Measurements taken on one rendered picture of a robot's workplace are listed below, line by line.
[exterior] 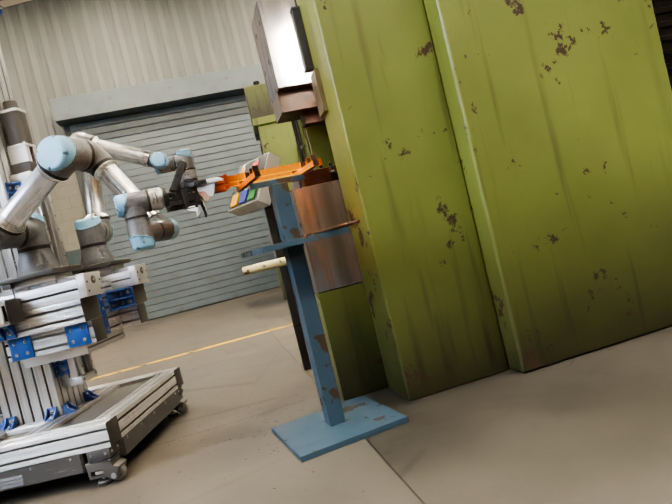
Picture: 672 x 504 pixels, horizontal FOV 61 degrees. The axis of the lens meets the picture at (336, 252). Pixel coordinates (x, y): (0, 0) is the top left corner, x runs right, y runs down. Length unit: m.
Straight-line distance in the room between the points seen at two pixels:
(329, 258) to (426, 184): 0.51
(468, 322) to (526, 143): 0.73
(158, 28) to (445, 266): 9.65
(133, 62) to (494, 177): 9.48
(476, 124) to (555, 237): 0.54
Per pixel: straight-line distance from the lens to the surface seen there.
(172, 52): 11.24
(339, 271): 2.40
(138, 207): 1.97
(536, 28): 2.51
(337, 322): 2.41
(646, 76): 2.75
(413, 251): 2.22
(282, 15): 2.69
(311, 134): 2.86
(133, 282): 2.79
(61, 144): 2.11
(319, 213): 2.40
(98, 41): 11.42
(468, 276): 2.31
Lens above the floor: 0.69
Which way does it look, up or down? 2 degrees down
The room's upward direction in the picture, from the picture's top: 14 degrees counter-clockwise
